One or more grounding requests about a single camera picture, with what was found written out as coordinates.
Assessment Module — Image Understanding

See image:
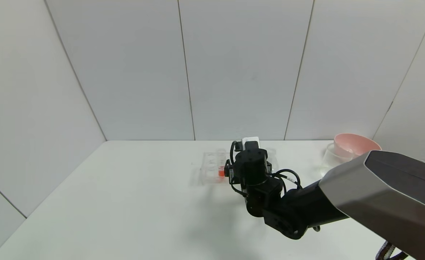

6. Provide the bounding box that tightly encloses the braided cable sleeve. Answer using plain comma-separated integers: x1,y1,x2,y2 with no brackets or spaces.
375,242,409,260

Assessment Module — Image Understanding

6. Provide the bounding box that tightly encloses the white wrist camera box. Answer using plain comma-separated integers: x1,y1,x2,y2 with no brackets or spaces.
241,136,260,151

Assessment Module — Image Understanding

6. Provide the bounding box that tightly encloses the clear plastic test tube rack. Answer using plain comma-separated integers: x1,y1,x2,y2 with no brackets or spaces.
200,151,280,186

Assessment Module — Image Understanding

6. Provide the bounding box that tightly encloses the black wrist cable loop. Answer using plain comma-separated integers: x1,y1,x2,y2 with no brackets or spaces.
270,169,302,190

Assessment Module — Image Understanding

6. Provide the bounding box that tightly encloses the test tube with orange pigment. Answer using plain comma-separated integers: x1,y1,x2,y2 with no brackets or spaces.
216,148,228,178

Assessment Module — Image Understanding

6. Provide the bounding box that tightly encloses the black camera cable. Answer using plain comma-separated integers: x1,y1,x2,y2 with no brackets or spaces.
229,140,248,198

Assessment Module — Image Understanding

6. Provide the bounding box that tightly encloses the clear glass beaker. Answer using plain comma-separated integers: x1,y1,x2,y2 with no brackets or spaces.
320,143,354,178

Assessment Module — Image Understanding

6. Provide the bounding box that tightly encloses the pink bowl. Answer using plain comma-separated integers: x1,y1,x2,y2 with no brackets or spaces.
333,133,382,158

